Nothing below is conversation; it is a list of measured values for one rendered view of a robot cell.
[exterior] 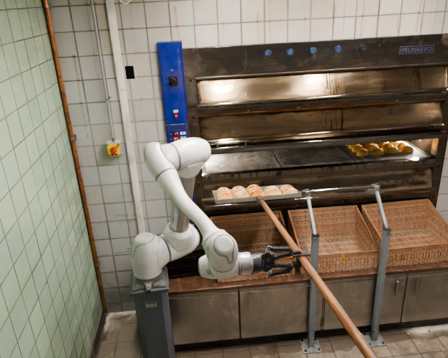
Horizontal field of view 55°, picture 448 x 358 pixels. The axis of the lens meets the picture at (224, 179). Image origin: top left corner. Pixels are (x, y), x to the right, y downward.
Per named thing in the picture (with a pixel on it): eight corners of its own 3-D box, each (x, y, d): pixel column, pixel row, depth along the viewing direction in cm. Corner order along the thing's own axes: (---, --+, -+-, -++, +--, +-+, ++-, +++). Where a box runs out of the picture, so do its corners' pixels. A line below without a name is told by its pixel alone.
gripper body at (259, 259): (249, 249, 174) (272, 247, 174) (250, 268, 176) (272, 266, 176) (252, 256, 166) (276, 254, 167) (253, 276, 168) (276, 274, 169)
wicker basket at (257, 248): (210, 246, 340) (208, 216, 329) (280, 240, 345) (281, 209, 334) (216, 284, 296) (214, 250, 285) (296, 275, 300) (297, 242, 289)
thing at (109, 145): (109, 153, 305) (107, 140, 301) (123, 153, 306) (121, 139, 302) (107, 157, 299) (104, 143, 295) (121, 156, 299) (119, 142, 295)
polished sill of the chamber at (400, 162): (202, 178, 326) (201, 173, 324) (430, 160, 337) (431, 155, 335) (202, 181, 320) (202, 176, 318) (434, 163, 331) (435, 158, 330)
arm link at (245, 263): (236, 270, 176) (250, 268, 176) (239, 279, 167) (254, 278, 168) (235, 248, 174) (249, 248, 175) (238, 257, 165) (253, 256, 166)
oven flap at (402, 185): (205, 207, 328) (203, 182, 327) (430, 189, 339) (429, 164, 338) (205, 208, 323) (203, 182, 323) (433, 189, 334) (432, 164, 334)
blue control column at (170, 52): (183, 205, 538) (167, 24, 453) (196, 204, 539) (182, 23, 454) (184, 308, 361) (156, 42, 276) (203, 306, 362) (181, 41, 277)
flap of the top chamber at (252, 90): (198, 108, 297) (195, 78, 296) (446, 91, 308) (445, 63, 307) (198, 107, 293) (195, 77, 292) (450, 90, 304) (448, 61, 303)
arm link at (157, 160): (158, 169, 181) (185, 161, 188) (139, 138, 188) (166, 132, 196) (152, 187, 191) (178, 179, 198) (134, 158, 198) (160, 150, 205)
